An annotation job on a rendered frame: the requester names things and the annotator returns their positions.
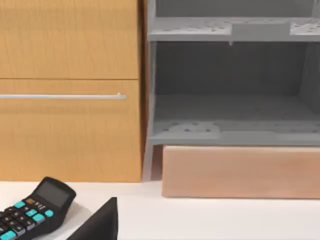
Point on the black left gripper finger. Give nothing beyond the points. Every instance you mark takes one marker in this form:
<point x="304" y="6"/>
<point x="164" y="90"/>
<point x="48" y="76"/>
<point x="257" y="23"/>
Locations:
<point x="102" y="222"/>

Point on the wooden cupboard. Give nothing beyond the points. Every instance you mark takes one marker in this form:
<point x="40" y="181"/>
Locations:
<point x="144" y="100"/>

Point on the black calculator with cyan keys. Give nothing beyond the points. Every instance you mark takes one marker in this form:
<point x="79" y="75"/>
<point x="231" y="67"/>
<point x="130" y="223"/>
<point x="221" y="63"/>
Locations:
<point x="32" y="212"/>

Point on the grey pierced drawer inside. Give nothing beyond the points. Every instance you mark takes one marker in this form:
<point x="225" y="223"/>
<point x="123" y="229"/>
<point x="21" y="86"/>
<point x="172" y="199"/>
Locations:
<point x="232" y="75"/>

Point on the pale wooden drawer front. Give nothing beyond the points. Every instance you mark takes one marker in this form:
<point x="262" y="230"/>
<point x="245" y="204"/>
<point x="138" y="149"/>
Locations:
<point x="240" y="172"/>

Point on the plain wooden drawer front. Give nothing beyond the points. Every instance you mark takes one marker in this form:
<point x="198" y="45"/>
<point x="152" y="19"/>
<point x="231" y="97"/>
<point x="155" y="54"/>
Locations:
<point x="67" y="37"/>

